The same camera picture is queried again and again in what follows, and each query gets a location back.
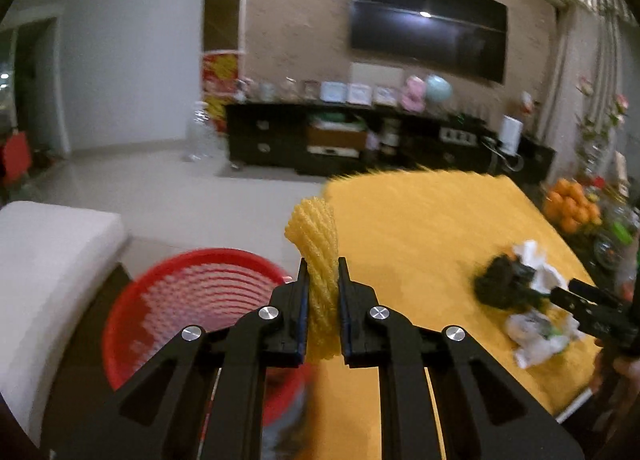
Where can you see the white seat cushion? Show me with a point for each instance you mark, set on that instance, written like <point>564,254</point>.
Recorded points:
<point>50,265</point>

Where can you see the white picture frame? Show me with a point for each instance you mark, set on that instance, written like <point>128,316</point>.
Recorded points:
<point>385,95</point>
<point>332,91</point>
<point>358,93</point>

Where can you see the white power strip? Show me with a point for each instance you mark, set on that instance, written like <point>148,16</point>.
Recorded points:
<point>460,135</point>

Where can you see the small white cloth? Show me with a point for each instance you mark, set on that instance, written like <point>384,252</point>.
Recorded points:
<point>537,255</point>

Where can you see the glass jar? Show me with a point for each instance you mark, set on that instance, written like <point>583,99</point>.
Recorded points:
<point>289,89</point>

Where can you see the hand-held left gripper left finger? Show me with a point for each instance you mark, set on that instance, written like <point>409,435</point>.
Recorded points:
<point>302,330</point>

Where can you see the yellow foam fruit net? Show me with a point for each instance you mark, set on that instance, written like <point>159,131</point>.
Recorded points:
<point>315,240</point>

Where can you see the white board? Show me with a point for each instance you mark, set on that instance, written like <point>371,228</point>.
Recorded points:
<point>377,73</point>

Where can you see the white dog figure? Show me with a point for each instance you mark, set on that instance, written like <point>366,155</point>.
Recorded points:
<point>242,90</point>

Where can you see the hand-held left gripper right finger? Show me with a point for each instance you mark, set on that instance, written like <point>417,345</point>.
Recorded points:
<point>344,330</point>

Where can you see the striped curtain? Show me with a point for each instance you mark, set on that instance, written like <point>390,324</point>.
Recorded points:
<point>575,65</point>

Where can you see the large clear water bottle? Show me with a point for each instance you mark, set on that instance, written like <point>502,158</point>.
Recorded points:
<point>202,135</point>

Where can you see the red plastic mesh basket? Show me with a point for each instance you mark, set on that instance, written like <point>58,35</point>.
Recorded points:
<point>165,300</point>

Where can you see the black wall television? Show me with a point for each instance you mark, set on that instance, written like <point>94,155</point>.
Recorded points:
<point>425,25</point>

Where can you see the red wall poster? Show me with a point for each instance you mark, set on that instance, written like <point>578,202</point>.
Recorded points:
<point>220,75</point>

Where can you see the person's right hand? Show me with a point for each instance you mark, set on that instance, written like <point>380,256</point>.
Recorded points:
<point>625,375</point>

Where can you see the pile of oranges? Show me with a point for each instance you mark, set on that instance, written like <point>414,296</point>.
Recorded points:
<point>570,205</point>

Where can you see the white appliance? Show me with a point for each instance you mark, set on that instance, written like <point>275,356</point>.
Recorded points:
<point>511,135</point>

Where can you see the artificial flowers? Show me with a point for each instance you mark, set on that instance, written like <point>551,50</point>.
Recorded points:
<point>600,130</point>

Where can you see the red chair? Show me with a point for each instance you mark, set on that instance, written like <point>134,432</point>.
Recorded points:
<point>15,155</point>

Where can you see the pink plush toy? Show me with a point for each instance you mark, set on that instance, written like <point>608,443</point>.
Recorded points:
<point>412,93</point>

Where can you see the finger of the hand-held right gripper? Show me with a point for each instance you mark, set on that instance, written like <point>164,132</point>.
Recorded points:
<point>525,272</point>
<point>495,290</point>

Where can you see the black television cabinet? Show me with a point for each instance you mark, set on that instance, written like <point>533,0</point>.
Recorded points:
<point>270,135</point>

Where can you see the pale blue globe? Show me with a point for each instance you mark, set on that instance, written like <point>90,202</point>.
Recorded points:
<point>439,89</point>

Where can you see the yellow fuzzy blanket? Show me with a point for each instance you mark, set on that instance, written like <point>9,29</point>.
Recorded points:
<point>425,240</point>

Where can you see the green box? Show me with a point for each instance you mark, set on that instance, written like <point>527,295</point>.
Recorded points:
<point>335,121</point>

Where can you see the dark picture frame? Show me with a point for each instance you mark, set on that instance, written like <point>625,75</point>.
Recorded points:
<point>309,90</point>

